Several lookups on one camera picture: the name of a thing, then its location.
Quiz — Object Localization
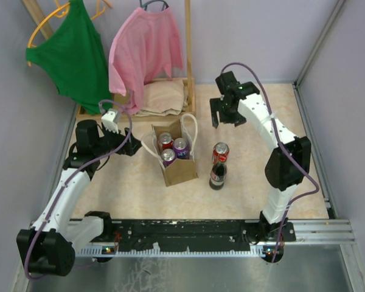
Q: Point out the grey clothes hanger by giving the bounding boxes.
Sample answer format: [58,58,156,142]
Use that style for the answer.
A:
[139,0,169,13]

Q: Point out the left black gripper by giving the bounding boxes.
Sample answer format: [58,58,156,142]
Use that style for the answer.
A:
[93,123,143,157]

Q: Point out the dark cola bottle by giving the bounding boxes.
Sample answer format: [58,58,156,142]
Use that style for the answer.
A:
[209,161,228,190]

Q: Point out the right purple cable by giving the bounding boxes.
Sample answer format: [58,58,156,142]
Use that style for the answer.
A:
[220,63,320,264]

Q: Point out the green tank top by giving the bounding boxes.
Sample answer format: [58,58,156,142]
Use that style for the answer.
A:
[26,1,111,115]

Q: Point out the pink t-shirt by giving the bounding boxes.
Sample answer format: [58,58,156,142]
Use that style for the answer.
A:
[108,7,184,114]

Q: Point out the brown burlap canvas bag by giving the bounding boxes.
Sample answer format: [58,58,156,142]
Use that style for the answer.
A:
[141,114,198,187]

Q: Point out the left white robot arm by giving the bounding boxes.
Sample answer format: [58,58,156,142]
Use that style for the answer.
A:
[16,119,141,280]

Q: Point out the cream folded cloth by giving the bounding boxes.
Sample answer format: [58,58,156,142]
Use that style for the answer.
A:
[136,80,188,117]

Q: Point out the purple cable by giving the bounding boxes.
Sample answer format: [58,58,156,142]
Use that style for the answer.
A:
[23,99,133,280]
[220,63,320,264]

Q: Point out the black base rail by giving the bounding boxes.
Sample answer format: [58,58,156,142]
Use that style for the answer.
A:
[91,218,296,252]

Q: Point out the white toothed cable strip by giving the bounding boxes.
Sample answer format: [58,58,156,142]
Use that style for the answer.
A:
[75,245,285,259]

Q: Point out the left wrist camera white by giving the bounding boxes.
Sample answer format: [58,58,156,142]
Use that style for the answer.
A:
[101,108,121,133]

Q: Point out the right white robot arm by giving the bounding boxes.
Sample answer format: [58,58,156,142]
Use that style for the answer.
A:
[210,71,311,241]

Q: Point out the red cola can front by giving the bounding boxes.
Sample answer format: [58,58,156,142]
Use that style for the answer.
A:
[212,142,229,164]

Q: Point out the purple soda can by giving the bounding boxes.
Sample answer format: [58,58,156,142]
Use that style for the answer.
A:
[172,137,190,159]
[161,148,176,167]

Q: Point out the yellow clothes hanger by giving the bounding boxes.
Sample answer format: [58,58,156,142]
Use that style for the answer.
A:
[22,1,114,49]

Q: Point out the red cola can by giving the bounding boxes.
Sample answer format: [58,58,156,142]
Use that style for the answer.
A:
[212,142,229,164]
[158,132,173,152]

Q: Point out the wooden clothes rack frame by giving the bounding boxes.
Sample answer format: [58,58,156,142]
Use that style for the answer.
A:
[21,1,196,122]

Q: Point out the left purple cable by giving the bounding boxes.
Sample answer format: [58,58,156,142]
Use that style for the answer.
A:
[23,99,133,280]

